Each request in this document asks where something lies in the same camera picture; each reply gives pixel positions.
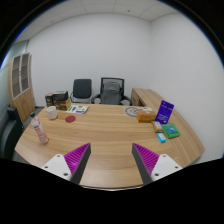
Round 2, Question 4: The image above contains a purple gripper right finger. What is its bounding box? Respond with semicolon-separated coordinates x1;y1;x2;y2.
132;143;182;185

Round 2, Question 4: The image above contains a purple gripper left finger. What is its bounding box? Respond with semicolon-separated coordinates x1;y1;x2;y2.
42;143;91;184

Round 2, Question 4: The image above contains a plastic bottle with pink label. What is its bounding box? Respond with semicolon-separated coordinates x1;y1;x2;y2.
31;116;49;144

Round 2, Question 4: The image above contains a small blue box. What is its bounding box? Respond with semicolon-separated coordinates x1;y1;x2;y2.
157;133;166;143

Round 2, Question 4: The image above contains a small yellow-brown box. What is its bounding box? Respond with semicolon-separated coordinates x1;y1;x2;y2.
152;121;163;133

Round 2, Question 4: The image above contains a green flat box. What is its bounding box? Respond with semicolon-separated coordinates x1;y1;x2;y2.
162;124;180;139

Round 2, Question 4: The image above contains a red round coaster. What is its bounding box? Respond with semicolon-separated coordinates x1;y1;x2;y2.
65;115;76;123

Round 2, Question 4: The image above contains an orange cardboard box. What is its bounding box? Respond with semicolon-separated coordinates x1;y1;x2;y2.
136;110;156;123

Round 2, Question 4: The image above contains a purple upright booklet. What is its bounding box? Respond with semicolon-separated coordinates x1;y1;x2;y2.
155;100;174;124

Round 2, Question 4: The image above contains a green and white leaflet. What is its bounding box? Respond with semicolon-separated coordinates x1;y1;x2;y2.
67;105;88;114

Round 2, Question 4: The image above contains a white ceramic mug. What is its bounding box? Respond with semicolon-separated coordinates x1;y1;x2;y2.
46;106;58;120

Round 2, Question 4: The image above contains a round grey disc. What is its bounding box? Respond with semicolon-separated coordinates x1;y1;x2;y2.
124;107;142;117

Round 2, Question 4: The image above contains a brown box stacked bottom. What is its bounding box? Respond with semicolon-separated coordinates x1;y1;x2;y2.
54;99;71;111

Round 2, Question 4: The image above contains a black leather armchair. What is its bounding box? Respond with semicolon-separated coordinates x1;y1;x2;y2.
0;107;24;160

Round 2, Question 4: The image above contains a dark box stacked top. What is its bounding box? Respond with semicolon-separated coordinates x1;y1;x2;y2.
53;91;68;101

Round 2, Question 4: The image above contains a dark brown box left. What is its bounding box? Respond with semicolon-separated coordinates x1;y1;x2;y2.
45;92;54;106

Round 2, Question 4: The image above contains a black office chair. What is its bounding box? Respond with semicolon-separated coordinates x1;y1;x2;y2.
70;79;92;103

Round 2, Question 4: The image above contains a wooden cabinet with glass doors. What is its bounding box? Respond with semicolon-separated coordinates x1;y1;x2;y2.
8;53;35;122

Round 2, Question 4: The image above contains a grey mesh office chair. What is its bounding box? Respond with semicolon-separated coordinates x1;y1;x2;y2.
91;77;132;105

